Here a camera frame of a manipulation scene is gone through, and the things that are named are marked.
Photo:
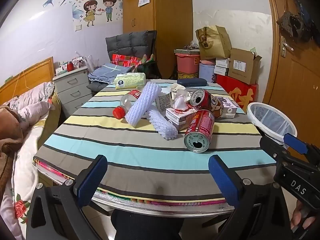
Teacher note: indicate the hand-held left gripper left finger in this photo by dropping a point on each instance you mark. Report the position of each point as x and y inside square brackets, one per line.
[92, 177]

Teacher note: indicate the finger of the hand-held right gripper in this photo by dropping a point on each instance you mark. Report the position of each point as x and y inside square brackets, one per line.
[271, 146]
[296, 143]

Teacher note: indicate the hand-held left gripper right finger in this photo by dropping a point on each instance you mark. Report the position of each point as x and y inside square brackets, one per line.
[222, 177]

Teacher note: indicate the white round waste bin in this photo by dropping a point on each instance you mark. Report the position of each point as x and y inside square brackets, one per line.
[271, 121]

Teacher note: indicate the red drink can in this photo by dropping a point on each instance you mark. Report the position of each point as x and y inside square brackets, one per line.
[200, 130]
[207, 102]

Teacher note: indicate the white and purple small box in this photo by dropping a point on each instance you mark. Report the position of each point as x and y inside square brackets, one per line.
[228, 107]

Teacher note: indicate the red and white small carton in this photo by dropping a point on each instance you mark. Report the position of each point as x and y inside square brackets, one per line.
[178, 117]

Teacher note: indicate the small lavender foam net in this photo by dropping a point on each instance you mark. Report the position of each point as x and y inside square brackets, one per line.
[162, 125]

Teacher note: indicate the clear bottle with red cap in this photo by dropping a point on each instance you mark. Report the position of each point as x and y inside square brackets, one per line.
[125, 102]

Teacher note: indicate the large lavender foam net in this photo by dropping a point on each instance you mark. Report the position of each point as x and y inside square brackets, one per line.
[143, 102]

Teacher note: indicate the printed white paper cup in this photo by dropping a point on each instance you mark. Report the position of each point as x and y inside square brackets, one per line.
[163, 102]

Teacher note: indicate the beige paper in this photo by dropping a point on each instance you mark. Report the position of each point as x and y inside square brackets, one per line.
[178, 87]

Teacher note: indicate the person's right hand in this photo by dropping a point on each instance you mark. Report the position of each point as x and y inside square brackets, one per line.
[300, 216]

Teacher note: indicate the red carton with gold print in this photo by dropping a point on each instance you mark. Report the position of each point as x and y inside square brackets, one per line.
[237, 92]

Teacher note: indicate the round metal-rimmed table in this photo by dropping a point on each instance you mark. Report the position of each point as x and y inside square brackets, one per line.
[162, 207]

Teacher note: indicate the white floral bed sheet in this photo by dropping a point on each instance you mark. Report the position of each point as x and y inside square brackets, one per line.
[27, 150]

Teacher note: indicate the person's legs in dark pants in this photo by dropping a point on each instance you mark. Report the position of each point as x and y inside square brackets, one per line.
[147, 226]

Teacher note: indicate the open cardboard box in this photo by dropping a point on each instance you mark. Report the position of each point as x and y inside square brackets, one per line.
[241, 67]

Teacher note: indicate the grey drawer nightstand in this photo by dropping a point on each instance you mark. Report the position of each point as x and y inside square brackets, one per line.
[72, 92]

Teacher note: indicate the brown blanket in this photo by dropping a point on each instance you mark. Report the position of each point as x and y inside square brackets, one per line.
[8, 140]

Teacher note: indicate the stack of small white boxes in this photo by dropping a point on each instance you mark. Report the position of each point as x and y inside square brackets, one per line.
[222, 66]

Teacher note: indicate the light purple box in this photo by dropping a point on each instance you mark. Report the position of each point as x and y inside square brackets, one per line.
[207, 73]

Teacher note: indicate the pink floral quilt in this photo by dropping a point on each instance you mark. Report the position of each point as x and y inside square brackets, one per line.
[30, 102]

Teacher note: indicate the dark blue glasses case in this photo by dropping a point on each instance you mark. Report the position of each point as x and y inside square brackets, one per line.
[191, 82]

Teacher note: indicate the yellow-green tissue pack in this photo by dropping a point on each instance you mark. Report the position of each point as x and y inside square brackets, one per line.
[130, 80]

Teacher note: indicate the pink cloth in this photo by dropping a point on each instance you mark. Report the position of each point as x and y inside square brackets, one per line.
[207, 62]

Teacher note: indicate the folded blue checked cloth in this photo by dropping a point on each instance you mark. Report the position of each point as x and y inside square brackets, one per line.
[107, 71]

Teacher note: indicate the yellow patterned box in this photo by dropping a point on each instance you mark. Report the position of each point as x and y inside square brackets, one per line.
[187, 75]

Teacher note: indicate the red cup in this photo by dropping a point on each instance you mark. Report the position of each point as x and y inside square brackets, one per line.
[70, 67]

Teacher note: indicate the white plastic bag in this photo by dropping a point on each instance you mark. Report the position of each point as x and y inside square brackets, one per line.
[89, 63]

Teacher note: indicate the brown paper bag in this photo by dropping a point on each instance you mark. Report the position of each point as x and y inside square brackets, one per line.
[215, 45]

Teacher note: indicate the brown patterned handbag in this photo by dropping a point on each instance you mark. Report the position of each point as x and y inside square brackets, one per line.
[292, 26]

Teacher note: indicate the pink storage box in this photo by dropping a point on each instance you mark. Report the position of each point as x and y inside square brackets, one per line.
[187, 62]

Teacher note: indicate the wooden bed headboard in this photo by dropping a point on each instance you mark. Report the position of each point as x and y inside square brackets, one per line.
[27, 77]

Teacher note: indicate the red plaid cloth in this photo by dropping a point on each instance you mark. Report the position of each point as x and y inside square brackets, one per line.
[123, 59]

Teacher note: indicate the black bag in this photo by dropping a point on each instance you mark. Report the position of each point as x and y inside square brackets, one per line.
[151, 70]

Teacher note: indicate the grey quilted chair cushion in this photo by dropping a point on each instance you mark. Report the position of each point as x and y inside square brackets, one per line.
[130, 42]

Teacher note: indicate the wooden wardrobe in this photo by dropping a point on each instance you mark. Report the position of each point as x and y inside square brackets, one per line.
[170, 25]

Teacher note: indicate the white wall switch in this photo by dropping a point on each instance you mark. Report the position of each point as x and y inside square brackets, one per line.
[78, 27]

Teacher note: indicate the cartoon couple wall sticker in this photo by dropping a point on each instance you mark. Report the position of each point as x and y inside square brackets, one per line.
[90, 12]

